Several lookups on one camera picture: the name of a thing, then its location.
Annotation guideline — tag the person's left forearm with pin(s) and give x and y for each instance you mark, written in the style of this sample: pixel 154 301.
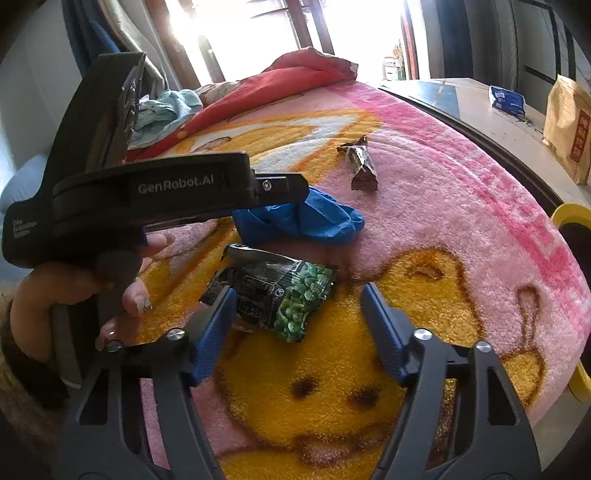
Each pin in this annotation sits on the person's left forearm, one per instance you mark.
pixel 27 383

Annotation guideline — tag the light green cloth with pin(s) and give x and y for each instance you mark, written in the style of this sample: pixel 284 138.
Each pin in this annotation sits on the light green cloth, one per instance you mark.
pixel 161 115

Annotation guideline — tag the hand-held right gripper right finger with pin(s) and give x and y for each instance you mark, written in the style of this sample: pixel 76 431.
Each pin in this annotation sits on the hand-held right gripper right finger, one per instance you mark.
pixel 383 332

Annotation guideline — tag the yellow trash bin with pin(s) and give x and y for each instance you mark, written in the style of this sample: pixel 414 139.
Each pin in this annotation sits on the yellow trash bin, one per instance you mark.
pixel 570 212

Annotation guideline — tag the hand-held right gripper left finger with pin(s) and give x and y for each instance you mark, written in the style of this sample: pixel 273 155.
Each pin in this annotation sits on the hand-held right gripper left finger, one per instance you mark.
pixel 217 332

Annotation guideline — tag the blue hanging cloth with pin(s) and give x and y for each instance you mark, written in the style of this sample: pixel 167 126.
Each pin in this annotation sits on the blue hanging cloth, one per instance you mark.
pixel 99 32

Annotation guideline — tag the green pea snack packet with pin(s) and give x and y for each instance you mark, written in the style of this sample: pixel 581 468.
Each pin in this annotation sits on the green pea snack packet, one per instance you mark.
pixel 295 295

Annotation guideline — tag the blue packet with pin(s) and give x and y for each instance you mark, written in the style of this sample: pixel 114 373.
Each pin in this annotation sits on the blue packet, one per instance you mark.
pixel 508 99

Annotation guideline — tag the red quilt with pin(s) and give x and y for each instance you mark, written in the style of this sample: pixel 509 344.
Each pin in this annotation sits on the red quilt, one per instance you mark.
pixel 286 78

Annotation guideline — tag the brown snack wrapper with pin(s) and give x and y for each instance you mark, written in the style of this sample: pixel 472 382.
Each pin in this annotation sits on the brown snack wrapper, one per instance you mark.
pixel 362 166

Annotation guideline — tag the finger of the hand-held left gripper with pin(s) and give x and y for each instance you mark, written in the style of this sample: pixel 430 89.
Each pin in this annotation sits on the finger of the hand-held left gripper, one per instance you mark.
pixel 281 187

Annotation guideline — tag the person's left hand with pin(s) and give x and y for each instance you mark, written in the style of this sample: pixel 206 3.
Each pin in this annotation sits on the person's left hand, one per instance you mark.
pixel 41 295

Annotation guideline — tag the pink printed blanket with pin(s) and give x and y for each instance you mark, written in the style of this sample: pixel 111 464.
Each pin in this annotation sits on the pink printed blanket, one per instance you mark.
pixel 438 207

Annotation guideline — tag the brown paper bag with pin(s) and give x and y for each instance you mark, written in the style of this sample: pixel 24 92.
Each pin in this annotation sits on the brown paper bag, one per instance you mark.
pixel 565 129

